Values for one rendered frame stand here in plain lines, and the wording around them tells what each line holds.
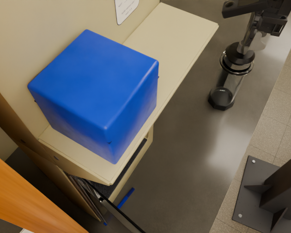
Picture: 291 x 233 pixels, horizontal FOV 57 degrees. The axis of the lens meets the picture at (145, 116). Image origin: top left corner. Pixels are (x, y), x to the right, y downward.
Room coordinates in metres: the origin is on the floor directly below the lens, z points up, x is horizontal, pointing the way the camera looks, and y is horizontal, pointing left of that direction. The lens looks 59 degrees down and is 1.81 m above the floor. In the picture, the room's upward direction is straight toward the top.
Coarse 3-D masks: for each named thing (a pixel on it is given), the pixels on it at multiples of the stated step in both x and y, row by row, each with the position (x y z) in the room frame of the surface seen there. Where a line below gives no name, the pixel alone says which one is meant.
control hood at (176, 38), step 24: (144, 24) 0.36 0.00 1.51; (168, 24) 0.36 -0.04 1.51; (192, 24) 0.36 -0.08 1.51; (216, 24) 0.36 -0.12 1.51; (144, 48) 0.31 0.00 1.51; (168, 48) 0.31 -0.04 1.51; (192, 48) 0.31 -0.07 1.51; (168, 72) 0.26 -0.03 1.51; (168, 96) 0.22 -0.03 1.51; (48, 144) 0.14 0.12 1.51; (72, 144) 0.14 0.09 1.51; (72, 168) 0.13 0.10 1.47; (96, 168) 0.11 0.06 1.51; (120, 168) 0.11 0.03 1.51
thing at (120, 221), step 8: (80, 184) 0.13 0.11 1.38; (88, 184) 0.13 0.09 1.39; (88, 192) 0.12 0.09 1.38; (96, 192) 0.12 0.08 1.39; (96, 200) 0.11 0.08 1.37; (104, 200) 0.10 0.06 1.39; (104, 208) 0.10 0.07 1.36; (112, 208) 0.09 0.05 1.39; (104, 216) 0.12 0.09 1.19; (112, 216) 0.09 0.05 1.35; (120, 216) 0.08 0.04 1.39; (112, 224) 0.10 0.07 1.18; (120, 224) 0.08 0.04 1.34; (128, 224) 0.07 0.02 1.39; (120, 232) 0.09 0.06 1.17; (128, 232) 0.07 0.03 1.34; (136, 232) 0.06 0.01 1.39
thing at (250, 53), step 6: (240, 42) 0.61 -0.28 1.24; (228, 48) 0.62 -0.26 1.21; (234, 48) 0.61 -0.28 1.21; (240, 48) 0.60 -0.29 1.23; (228, 54) 0.59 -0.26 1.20; (234, 54) 0.59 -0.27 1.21; (240, 54) 0.59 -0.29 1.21; (246, 54) 0.59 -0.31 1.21; (252, 54) 0.59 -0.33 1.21; (234, 60) 0.57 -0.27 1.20; (240, 60) 0.57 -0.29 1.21; (246, 60) 0.57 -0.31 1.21; (252, 60) 0.57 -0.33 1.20
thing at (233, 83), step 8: (224, 56) 0.62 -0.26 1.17; (224, 64) 0.59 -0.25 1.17; (232, 64) 0.65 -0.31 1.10; (248, 64) 0.60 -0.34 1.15; (224, 72) 0.58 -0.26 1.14; (232, 72) 0.56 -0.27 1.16; (240, 72) 0.55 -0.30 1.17; (216, 80) 0.60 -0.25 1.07; (224, 80) 0.57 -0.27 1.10; (232, 80) 0.56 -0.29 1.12; (240, 80) 0.56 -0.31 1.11; (216, 88) 0.59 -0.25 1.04; (224, 88) 0.56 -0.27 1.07; (232, 88) 0.56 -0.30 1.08; (216, 96) 0.58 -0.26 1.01; (224, 96) 0.56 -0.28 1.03; (232, 96) 0.56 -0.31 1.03; (224, 104) 0.56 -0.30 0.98
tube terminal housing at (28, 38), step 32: (0, 0) 0.19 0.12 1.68; (32, 0) 0.21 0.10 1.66; (64, 0) 0.24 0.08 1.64; (96, 0) 0.28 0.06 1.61; (0, 32) 0.18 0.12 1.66; (32, 32) 0.20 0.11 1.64; (64, 32) 0.23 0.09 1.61; (96, 32) 0.28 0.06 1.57; (128, 32) 0.34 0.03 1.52; (0, 64) 0.17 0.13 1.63; (32, 64) 0.19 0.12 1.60; (0, 96) 0.15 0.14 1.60; (32, 96) 0.17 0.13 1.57; (32, 128) 0.16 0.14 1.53; (32, 160) 0.21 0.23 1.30; (64, 192) 0.20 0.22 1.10
